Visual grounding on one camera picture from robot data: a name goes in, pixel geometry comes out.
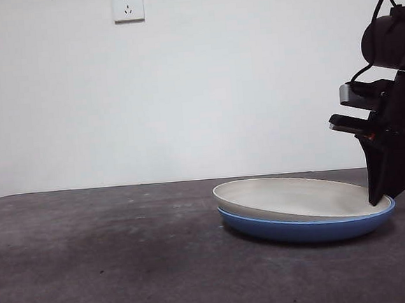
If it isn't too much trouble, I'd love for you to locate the white wall socket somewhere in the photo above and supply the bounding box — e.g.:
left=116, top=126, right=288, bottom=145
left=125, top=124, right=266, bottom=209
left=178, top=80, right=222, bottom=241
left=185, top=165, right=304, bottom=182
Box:
left=112, top=0, right=146, bottom=25

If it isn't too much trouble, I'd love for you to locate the blue round plate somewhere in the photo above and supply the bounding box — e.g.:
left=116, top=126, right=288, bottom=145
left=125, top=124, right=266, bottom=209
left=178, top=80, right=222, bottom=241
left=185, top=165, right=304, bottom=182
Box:
left=216, top=192, right=399, bottom=251

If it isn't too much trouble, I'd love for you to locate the white round plate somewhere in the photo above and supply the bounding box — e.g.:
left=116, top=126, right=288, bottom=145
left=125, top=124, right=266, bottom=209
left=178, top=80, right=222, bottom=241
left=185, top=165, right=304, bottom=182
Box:
left=211, top=167, right=393, bottom=229

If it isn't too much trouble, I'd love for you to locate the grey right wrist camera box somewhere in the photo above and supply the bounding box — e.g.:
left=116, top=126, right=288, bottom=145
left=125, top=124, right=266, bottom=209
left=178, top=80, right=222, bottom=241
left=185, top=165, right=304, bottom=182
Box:
left=336, top=80, right=371, bottom=108

